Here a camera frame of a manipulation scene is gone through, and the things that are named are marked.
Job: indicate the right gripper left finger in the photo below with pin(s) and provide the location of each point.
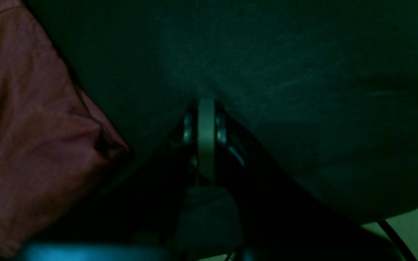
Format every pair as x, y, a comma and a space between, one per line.
136, 219

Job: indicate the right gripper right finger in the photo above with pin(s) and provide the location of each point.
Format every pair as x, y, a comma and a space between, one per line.
280, 220

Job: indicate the red long-sleeve shirt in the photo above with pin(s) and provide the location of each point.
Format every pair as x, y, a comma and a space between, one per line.
56, 144

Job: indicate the black table cloth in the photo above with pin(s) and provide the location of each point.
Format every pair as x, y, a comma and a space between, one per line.
328, 87

